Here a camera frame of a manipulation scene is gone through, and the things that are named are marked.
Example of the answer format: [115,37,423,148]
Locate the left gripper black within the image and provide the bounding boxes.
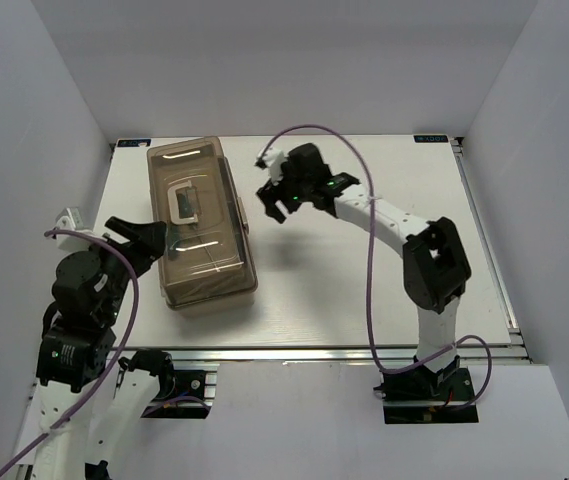
[86,214,169,323]

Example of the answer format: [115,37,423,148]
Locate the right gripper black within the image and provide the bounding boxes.
[258,157,313,224]

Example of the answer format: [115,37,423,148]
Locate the beige cantilever toolbox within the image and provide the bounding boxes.
[147,137,258,316]

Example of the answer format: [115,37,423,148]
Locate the large green handle screwdriver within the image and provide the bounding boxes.
[176,192,196,219]

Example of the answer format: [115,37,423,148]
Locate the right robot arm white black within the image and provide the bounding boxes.
[256,143,471,399]

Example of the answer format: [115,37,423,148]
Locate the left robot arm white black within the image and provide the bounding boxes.
[33,217,176,479]

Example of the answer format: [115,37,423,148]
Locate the blue label sticker left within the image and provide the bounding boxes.
[116,139,151,148]

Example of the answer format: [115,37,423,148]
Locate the blue label sticker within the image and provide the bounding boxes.
[413,134,449,143]
[116,139,151,148]

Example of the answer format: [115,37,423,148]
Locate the blue label sticker right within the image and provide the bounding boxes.
[413,134,449,143]

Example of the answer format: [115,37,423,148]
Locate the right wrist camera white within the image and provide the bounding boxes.
[255,146,287,184]

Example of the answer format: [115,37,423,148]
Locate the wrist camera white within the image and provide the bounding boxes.
[52,207,93,254]
[255,146,287,184]

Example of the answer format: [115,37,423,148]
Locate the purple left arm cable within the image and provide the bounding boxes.
[0,227,211,480]

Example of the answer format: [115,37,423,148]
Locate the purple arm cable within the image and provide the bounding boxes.
[261,123,493,412]
[0,227,211,480]

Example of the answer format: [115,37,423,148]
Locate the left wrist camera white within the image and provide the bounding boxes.
[52,207,93,254]

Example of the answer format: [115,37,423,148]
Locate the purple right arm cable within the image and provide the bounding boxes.
[261,123,493,412]

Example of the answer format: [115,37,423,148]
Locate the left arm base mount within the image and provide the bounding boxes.
[142,363,217,420]

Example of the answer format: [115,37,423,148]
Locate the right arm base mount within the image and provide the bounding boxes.
[373,368,479,425]

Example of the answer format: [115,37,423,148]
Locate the aluminium front rail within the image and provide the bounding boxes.
[113,345,533,366]

